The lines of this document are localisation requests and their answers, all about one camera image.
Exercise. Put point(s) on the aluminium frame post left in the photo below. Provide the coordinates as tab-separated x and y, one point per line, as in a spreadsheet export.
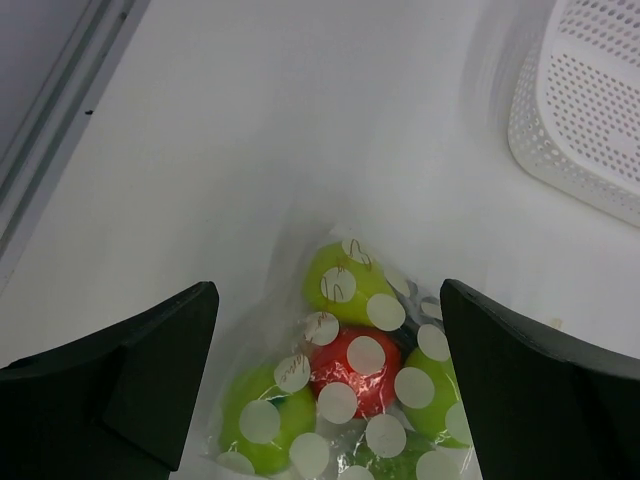
51	52

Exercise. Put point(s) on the clear polka dot zip bag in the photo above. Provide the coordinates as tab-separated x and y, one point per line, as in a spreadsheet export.
283	324

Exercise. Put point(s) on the orange red fake tomato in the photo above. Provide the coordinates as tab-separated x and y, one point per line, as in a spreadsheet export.
365	359

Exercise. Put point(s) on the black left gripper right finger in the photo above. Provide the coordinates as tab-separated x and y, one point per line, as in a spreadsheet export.
541	404

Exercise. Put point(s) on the green fake apple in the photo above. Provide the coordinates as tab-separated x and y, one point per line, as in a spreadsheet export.
345	279
268	422

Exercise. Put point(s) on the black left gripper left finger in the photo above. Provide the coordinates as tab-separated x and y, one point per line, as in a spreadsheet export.
116	404

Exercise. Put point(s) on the pale green fake cabbage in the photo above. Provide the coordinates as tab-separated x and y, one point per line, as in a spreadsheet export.
428	391

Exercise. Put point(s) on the white perforated plastic basket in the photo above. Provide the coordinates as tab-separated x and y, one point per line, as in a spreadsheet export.
574	118

